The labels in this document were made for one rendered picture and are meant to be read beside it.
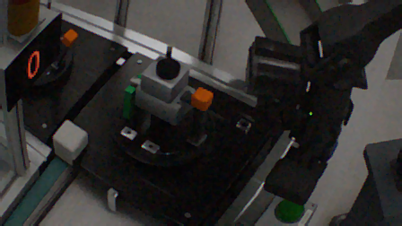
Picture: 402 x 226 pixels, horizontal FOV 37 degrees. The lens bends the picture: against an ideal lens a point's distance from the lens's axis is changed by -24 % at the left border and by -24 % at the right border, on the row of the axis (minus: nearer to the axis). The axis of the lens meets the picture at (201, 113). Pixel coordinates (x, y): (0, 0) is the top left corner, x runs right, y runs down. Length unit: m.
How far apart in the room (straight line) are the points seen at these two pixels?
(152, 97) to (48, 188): 0.21
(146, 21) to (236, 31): 0.17
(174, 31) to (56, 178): 0.47
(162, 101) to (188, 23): 0.44
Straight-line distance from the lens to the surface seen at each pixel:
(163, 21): 1.38
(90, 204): 1.01
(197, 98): 0.93
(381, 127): 1.30
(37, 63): 0.80
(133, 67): 1.12
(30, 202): 0.97
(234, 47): 1.34
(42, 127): 1.03
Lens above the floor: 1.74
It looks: 46 degrees down
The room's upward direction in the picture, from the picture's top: 10 degrees clockwise
